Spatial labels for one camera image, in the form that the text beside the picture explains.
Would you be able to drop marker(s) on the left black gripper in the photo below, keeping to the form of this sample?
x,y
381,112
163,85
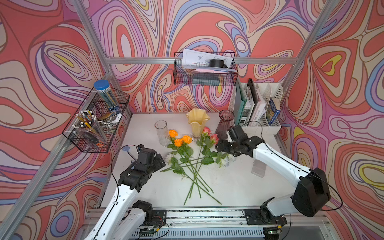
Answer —
x,y
158,162

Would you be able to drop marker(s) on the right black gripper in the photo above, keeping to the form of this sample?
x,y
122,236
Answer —
x,y
222,143

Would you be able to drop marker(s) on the pink rose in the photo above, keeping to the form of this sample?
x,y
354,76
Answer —
x,y
206,130
214,139

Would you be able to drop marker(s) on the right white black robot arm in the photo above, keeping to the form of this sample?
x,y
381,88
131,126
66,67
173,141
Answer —
x,y
312,190

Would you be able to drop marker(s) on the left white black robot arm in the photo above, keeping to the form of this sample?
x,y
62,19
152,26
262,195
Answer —
x,y
124,215

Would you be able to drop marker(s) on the purple ribbed glass vase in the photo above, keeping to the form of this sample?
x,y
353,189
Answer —
x,y
226,120

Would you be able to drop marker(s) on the orange rose left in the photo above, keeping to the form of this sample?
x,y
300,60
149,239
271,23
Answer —
x,y
176,147

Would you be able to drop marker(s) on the orange rose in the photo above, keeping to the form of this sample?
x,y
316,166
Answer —
x,y
176,147
173,133
188,152

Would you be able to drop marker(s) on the orange rose back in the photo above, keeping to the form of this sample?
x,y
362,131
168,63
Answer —
x,y
173,133

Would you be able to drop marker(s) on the clear glass vase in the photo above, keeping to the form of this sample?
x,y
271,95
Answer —
x,y
163,133

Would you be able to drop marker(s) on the orange rose right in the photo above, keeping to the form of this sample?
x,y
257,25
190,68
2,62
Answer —
x,y
188,152

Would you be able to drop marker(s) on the white desktop file organizer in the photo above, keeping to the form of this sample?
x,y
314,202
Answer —
x,y
268,90

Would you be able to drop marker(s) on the white book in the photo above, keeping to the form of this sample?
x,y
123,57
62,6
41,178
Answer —
x,y
260,108

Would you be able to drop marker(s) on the green folder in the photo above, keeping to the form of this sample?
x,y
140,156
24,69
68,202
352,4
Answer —
x,y
240,102

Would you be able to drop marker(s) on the yellow ruffled glass vase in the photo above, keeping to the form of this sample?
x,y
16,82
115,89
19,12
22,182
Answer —
x,y
197,119

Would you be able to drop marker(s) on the blue small box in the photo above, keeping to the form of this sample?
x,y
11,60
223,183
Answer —
x,y
273,110

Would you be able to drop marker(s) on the clear cup of pens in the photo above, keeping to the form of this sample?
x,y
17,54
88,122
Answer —
x,y
87,126

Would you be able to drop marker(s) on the black tape roll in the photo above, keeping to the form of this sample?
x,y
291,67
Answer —
x,y
217,63

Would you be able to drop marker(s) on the blue lid pencil jar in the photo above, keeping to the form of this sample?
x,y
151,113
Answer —
x,y
105,92

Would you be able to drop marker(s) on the white printed paper sheets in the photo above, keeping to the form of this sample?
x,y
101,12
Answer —
x,y
194,59

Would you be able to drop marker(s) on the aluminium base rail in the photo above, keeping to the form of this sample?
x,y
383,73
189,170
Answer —
x,y
232,223

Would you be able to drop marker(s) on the black wire pen basket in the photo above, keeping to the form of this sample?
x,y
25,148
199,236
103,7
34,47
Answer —
x,y
109,121

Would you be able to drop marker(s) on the black wire wall basket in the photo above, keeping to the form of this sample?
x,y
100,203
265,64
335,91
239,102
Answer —
x,y
205,76

